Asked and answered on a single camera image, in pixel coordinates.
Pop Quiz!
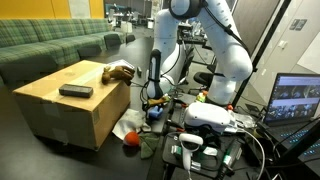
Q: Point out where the white VR headset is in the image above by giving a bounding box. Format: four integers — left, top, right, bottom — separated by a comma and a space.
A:
183, 102, 237, 133

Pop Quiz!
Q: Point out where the blue sponge cloth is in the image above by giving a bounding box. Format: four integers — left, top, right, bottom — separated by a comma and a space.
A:
148, 106, 163, 120

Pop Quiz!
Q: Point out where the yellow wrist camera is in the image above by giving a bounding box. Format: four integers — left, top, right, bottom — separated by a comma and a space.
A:
148, 96, 171, 107

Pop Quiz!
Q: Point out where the black cable on table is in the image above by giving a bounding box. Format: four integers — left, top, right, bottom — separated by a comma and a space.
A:
130, 81, 149, 90

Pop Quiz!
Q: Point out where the open laptop computer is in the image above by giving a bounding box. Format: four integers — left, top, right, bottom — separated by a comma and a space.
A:
262, 73, 320, 165

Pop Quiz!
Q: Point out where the white VR controller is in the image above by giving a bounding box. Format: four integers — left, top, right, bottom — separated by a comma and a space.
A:
179, 133, 203, 171

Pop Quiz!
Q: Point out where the large cardboard box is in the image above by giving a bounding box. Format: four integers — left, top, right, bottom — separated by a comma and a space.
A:
13, 60, 130, 150

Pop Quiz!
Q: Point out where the green plaid sofa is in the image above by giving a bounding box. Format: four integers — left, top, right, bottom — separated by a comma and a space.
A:
0, 18, 128, 84

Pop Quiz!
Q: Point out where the orange radish plush toy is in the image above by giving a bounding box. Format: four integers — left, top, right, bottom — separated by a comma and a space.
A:
123, 131, 159, 159

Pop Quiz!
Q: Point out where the brown plush animal toy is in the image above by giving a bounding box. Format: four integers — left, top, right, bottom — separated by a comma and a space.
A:
102, 65, 135, 86

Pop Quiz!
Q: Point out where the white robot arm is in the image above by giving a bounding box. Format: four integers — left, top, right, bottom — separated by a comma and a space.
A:
146, 0, 253, 106

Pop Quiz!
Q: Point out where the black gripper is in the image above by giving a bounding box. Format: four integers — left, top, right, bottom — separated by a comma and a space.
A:
142, 99, 157, 111

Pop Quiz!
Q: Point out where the white cloth towel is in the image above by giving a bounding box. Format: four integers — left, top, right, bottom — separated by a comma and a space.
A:
112, 109, 151, 140

